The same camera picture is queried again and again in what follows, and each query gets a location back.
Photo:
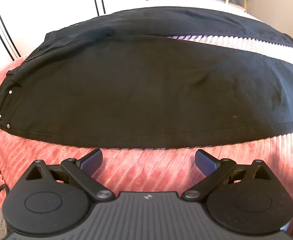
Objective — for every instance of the pink ribbed blanket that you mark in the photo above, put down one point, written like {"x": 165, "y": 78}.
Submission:
{"x": 141, "y": 165}

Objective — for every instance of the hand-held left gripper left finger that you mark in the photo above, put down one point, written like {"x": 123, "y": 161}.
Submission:
{"x": 92, "y": 158}

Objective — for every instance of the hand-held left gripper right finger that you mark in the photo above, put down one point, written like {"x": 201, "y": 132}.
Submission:
{"x": 205, "y": 160}

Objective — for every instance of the black pants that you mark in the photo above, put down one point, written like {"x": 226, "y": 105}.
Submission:
{"x": 136, "y": 87}

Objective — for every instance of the black metal bed headboard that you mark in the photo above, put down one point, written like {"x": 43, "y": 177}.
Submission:
{"x": 102, "y": 5}

